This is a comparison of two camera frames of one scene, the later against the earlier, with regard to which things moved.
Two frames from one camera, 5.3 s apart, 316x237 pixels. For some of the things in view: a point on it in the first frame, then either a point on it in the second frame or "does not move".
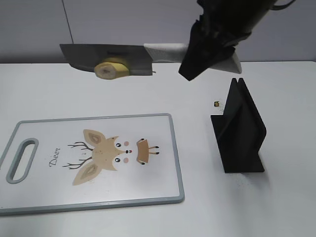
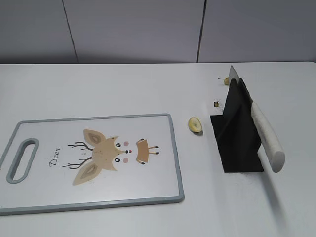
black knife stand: (240, 132) does not move
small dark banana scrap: (216, 103) does not move
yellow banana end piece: (112, 68) -> (225, 81)
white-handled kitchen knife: (139, 57) -> (270, 144)
